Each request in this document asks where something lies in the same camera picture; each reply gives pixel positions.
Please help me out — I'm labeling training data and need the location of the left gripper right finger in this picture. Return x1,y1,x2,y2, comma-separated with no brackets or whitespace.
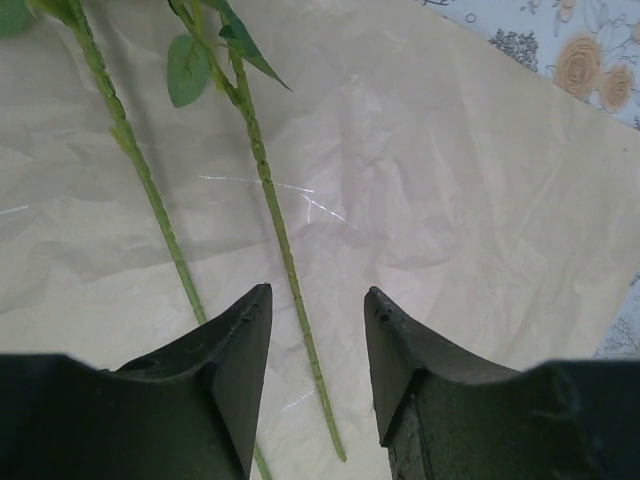
363,285,581,480

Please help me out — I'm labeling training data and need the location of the orange beige wrapping paper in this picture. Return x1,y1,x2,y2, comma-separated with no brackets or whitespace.
1,1,639,479

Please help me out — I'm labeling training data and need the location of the floral patterned table mat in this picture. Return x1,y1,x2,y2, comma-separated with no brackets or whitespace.
414,0,640,359

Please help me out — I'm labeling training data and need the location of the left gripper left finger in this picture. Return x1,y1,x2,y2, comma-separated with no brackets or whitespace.
99,282,274,480

